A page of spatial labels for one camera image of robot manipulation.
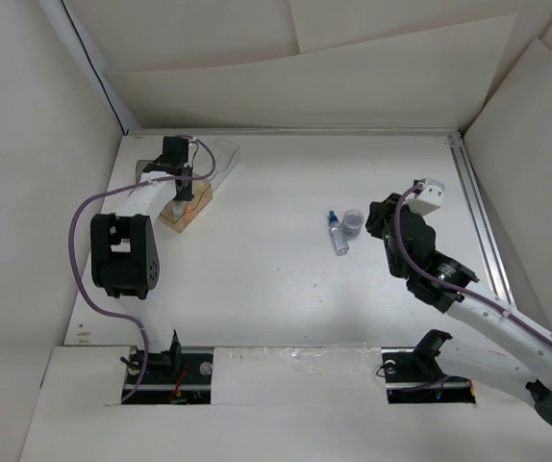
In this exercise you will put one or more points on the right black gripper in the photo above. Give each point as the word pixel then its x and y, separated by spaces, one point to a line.
pixel 379 212

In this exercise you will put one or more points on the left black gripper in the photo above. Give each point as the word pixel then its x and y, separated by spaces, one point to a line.
pixel 186 194

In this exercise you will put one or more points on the clear cup purple contents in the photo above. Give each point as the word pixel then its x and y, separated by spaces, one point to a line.
pixel 352 222

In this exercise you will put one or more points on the small blue spray bottle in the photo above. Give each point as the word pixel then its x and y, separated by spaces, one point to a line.
pixel 339 241

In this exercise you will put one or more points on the blue clear highlighter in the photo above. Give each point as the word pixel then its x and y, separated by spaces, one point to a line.
pixel 177 210

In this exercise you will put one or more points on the orange clear highlighter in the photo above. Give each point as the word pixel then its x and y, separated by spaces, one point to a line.
pixel 189 213

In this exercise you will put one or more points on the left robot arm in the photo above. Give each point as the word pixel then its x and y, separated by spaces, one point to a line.
pixel 124 255

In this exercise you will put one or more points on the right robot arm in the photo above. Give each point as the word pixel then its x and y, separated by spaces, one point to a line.
pixel 523 370

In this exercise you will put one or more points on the orange plastic container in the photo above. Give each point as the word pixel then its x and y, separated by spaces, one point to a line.
pixel 202 196

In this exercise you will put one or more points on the clear plastic container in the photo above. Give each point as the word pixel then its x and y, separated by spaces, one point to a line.
pixel 227 156

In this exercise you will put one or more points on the dark grey plastic container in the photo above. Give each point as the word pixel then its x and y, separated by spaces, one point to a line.
pixel 141 165

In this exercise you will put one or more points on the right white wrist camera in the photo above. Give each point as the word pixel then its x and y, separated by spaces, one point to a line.
pixel 428 196

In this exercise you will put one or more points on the aluminium rail back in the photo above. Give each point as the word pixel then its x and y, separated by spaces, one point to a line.
pixel 424 131

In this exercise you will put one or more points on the aluminium rail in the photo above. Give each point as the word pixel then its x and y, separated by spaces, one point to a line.
pixel 494 267
pixel 424 131

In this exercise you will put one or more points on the aluminium rail right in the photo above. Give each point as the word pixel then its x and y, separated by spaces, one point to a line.
pixel 494 267

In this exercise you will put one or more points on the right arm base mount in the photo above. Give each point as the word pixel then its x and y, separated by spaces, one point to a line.
pixel 412 374

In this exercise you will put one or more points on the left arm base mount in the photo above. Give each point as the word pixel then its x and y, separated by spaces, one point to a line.
pixel 178 376

